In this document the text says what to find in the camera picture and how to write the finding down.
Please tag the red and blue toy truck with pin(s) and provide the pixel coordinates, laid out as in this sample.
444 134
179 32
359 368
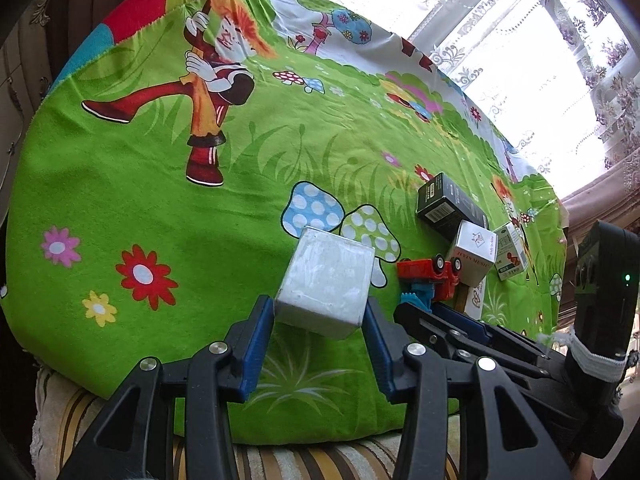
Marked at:
427 275

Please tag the large white logo box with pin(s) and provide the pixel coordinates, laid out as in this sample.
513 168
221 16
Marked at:
470 260

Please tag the black box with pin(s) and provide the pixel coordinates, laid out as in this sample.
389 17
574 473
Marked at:
445 205

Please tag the pink side curtain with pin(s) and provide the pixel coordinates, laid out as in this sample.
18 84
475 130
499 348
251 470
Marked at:
605 200

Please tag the cream carved cabinet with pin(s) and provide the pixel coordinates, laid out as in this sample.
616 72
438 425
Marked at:
30 60

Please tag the striped fringed cushion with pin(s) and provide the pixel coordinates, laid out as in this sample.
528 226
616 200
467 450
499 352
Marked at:
300 460

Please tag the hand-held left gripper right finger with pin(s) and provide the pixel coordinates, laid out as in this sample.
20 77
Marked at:
380 355

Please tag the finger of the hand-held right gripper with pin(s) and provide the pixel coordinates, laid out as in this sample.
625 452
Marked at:
472 327
435 335

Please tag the green cartoon printed blanket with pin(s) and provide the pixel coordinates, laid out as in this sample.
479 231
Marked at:
150 200

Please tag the white cube box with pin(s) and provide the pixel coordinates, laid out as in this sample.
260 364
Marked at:
325 280

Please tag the white box orange print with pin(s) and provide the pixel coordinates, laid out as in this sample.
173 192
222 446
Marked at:
511 252

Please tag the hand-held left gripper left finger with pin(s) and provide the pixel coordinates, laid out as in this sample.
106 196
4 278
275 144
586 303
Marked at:
255 340

